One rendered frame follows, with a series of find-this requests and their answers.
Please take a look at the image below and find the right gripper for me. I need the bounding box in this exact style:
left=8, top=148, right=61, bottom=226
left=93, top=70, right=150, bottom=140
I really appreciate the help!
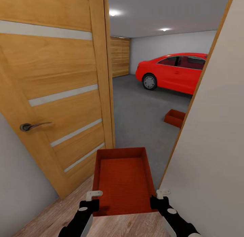
left=150, top=196, right=169, bottom=211

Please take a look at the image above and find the storage box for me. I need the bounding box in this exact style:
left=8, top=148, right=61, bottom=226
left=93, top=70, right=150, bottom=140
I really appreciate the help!
left=92, top=147, right=158, bottom=217
left=164, top=109, right=186, bottom=128

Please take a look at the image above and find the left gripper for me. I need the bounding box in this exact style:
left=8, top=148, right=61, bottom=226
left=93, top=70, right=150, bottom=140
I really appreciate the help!
left=79, top=199, right=100, bottom=212

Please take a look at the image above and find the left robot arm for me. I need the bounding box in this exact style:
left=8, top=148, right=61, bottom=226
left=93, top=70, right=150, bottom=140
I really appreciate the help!
left=58, top=190, right=103, bottom=237

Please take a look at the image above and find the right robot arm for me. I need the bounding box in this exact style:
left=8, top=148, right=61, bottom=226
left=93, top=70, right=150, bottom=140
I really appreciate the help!
left=150, top=189, right=203, bottom=237

